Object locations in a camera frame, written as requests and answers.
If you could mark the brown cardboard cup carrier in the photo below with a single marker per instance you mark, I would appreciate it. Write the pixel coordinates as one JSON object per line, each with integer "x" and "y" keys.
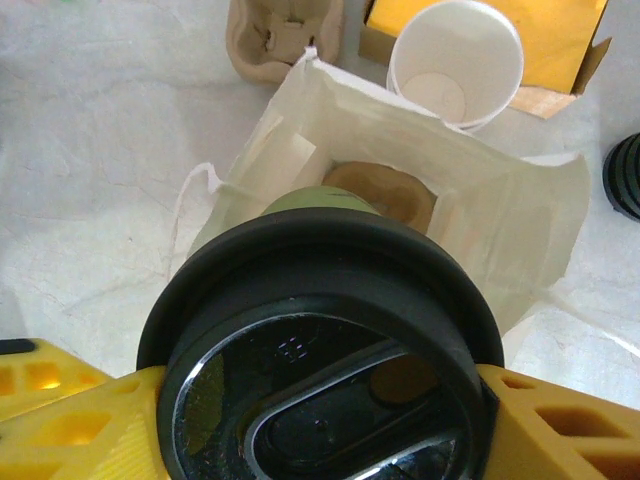
{"x": 380, "y": 190}
{"x": 260, "y": 45}

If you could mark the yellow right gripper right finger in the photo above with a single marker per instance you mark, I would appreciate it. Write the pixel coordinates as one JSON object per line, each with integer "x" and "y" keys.
{"x": 560, "y": 440}

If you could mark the stack of paper cups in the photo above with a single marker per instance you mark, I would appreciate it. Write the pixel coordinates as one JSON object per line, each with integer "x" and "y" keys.
{"x": 450, "y": 50}

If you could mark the white paper takeout bag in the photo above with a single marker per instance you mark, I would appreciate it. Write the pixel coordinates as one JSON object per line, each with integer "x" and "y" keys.
{"x": 400, "y": 165}

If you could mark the black plastic cup lid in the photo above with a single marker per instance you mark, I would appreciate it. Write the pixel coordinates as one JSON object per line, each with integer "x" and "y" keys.
{"x": 320, "y": 280}

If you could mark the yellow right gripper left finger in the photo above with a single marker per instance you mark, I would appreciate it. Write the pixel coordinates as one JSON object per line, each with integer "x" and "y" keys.
{"x": 75, "y": 430}

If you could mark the green paper coffee cup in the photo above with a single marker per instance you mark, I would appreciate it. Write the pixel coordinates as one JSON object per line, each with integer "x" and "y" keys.
{"x": 320, "y": 200}

